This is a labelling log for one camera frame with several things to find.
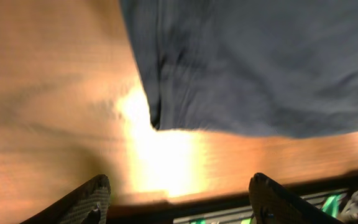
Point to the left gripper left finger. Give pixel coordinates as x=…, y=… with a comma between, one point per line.
x=88, y=204

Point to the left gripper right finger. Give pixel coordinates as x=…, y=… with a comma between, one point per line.
x=270, y=201

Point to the navy blue shorts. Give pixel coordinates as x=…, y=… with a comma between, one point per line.
x=251, y=67

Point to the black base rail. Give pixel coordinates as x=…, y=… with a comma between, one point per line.
x=166, y=212

